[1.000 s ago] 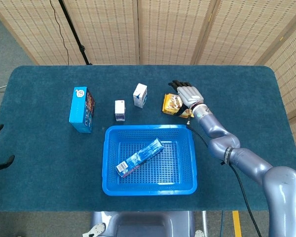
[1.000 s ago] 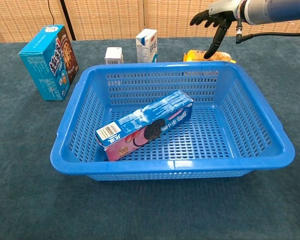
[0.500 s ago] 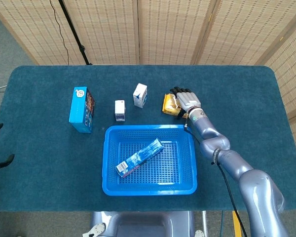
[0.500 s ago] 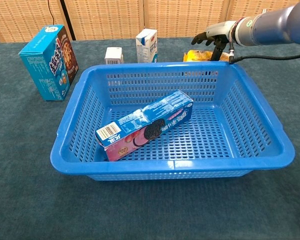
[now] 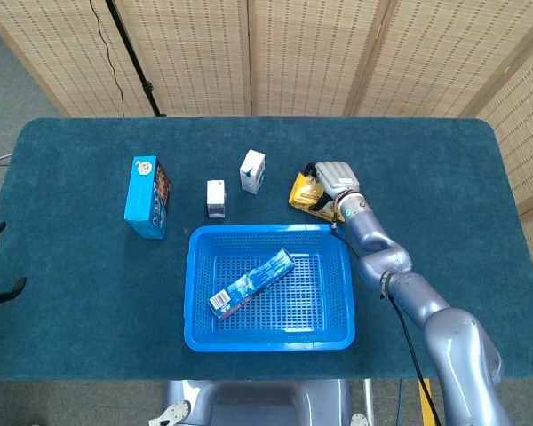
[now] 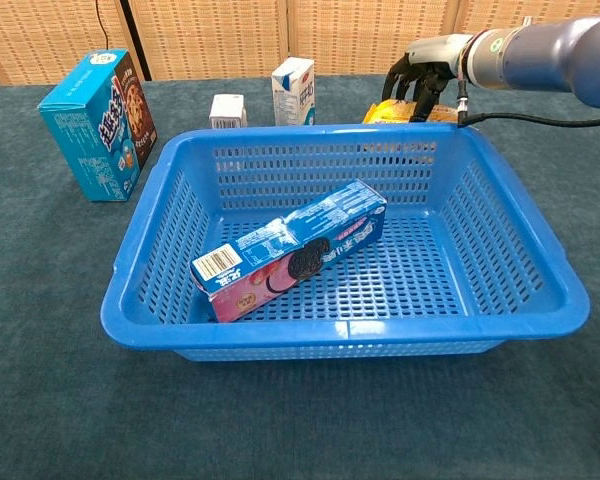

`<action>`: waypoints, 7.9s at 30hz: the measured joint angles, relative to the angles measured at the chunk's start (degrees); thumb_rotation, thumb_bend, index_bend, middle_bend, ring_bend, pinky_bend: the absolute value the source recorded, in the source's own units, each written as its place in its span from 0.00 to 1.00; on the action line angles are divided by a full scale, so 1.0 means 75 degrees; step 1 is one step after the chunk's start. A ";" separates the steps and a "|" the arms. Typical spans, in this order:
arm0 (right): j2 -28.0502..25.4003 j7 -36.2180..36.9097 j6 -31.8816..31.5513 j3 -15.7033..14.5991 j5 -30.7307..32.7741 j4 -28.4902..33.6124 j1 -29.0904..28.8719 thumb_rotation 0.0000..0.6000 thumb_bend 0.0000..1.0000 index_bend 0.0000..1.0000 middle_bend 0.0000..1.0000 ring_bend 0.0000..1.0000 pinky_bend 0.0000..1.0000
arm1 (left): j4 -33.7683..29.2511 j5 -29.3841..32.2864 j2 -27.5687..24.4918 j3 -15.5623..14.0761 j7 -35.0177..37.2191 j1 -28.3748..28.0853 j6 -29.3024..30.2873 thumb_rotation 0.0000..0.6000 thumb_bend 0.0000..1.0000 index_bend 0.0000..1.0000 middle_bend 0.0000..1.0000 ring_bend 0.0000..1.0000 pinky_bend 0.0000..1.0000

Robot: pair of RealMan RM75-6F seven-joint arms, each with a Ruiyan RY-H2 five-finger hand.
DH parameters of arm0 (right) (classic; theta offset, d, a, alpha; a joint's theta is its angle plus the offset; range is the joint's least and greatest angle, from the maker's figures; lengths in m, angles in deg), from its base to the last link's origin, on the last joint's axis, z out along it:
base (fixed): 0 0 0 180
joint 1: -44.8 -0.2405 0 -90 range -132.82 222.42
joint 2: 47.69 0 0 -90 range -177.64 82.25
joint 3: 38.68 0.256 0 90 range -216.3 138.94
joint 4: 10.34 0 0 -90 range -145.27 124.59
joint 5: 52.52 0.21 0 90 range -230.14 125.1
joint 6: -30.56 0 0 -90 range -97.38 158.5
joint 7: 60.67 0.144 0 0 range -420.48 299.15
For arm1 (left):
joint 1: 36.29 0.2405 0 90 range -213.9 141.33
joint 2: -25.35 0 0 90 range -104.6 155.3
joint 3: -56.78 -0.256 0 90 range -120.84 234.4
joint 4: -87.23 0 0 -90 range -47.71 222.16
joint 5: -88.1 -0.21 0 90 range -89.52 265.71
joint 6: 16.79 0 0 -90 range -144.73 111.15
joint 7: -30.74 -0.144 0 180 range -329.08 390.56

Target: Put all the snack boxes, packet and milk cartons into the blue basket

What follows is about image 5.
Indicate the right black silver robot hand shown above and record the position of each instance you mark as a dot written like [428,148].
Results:
[337,175]

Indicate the yellow snack package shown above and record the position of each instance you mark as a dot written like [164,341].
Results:
[304,195]

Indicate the tall white blue milk carton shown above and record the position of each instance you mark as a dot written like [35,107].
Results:
[251,175]

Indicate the small white purple milk carton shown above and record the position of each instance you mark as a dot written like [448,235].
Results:
[215,193]

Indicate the long blue snack box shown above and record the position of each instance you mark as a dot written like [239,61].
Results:
[253,281]

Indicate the large blue cookie box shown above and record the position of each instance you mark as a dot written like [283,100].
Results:
[140,199]

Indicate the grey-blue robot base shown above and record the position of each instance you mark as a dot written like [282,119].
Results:
[248,399]

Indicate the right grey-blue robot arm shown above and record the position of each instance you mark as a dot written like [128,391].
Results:
[453,337]

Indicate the blue perforated plastic basket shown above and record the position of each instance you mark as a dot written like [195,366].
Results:
[266,344]

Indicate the teal table cloth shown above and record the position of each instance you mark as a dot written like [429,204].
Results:
[93,310]

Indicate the grey metal table leg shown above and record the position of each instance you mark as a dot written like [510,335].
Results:
[369,399]

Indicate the black tripod stand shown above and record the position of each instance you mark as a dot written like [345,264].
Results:
[133,60]

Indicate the yellow floor tape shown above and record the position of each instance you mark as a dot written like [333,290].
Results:
[423,410]

